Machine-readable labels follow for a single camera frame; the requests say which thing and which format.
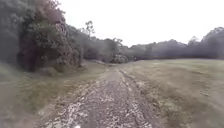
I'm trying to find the grey gravel path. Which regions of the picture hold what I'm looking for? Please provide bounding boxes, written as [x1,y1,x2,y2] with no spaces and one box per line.
[33,65,165,128]

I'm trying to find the row of distant trees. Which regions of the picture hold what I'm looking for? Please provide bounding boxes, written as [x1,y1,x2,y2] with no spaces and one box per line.
[68,20,224,65]

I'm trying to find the wood of tall trees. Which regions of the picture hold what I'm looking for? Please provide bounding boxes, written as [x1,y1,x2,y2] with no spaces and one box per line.
[0,0,85,73]

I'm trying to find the grass field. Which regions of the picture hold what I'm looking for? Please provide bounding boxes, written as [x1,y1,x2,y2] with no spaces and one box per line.
[0,59,112,128]
[119,58,224,128]

